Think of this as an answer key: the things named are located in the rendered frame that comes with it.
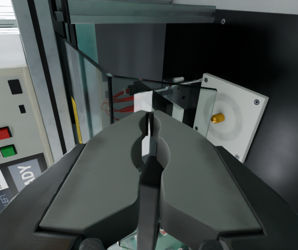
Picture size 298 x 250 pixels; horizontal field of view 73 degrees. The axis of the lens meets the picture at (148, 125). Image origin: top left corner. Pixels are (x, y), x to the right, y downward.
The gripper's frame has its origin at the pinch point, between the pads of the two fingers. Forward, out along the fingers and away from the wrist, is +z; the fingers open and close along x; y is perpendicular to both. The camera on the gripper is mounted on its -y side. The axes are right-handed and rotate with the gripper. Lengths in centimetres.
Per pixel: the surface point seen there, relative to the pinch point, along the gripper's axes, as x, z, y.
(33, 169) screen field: -22.9, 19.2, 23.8
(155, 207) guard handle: 0.7, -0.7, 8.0
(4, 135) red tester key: -24.5, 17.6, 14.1
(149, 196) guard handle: 0.2, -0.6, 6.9
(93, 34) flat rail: -8.7, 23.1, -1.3
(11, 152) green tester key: -24.5, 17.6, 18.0
